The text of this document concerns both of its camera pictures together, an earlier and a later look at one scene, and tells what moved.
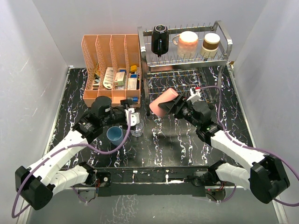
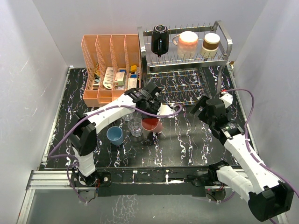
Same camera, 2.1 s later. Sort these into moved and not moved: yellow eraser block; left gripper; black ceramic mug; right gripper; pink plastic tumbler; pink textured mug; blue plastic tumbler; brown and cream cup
Moved: pink plastic tumbler; left gripper; right gripper
Not moved: black ceramic mug; yellow eraser block; blue plastic tumbler; pink textured mug; brown and cream cup
